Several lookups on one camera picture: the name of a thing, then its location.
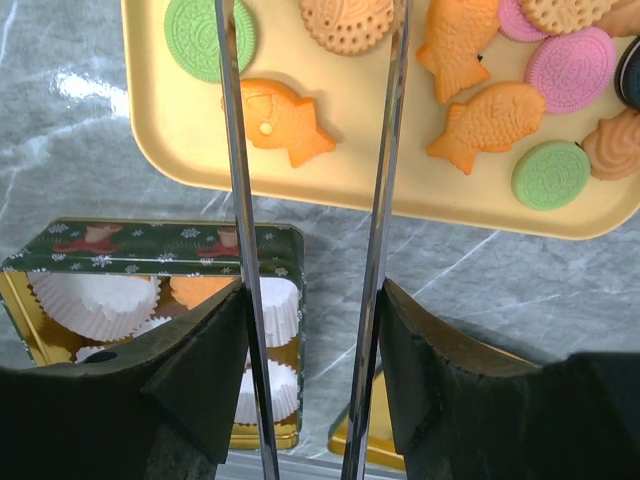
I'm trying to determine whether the swirl butter cookie right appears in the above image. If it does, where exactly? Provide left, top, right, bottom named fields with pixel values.
left=582, top=109, right=639, bottom=181

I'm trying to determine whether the green sandwich cookie right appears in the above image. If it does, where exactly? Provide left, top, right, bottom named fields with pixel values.
left=511, top=140, right=591, bottom=211

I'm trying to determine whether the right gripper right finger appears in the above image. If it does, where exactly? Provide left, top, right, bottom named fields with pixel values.
left=341, top=5, right=639, bottom=479

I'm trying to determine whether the orange fish cookie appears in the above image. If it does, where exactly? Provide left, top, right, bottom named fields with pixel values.
left=416, top=0, right=500, bottom=104
left=241, top=78, right=337, bottom=168
left=426, top=82, right=546, bottom=175

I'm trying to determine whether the white paper cup right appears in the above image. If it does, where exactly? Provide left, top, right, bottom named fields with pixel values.
left=234, top=360, right=298, bottom=425

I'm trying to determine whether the green sandwich cookie left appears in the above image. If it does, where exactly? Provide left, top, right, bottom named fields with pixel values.
left=164, top=0, right=258, bottom=83

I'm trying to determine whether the green christmas cookie tin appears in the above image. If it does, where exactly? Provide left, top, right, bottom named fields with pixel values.
left=1, top=218, right=306, bottom=449

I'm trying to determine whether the gold tin lid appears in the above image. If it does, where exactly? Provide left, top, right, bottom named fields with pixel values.
left=327, top=367, right=405, bottom=471

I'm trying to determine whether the black sandwich cookie lower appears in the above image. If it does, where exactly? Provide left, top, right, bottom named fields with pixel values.
left=614, top=37, right=640, bottom=111

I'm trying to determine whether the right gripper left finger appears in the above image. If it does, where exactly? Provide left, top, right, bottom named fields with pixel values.
left=1, top=1, right=279, bottom=479

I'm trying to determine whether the pink sandwich cookie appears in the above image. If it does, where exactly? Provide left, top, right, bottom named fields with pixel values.
left=524, top=27, right=617, bottom=114
left=498, top=0, right=548, bottom=43

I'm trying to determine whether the round biscuit cookie lower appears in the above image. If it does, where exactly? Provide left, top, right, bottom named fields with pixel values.
left=298, top=0, right=404, bottom=56

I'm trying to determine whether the round biscuit cookie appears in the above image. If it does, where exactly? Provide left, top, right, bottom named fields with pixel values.
left=520, top=0, right=616, bottom=35
left=298, top=0, right=404, bottom=56

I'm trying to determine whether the orange leaf cookie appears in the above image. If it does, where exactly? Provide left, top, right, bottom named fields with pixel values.
left=169, top=276, right=234, bottom=310

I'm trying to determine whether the round biscuit cookie top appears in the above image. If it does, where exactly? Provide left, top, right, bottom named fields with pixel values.
left=520, top=0, right=616, bottom=35

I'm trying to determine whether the orange fish cookie front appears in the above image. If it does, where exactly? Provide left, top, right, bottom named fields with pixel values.
left=241, top=78, right=337, bottom=168

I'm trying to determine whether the green sandwich cookie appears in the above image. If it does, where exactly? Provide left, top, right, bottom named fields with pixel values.
left=511, top=140, right=591, bottom=211
left=164, top=0, right=258, bottom=83

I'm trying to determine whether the white paper cup back-right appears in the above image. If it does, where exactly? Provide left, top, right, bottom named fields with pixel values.
left=260, top=277, right=299, bottom=348

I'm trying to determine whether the white paper cup back-left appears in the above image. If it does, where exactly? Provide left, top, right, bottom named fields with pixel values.
left=27, top=272, right=160, bottom=342

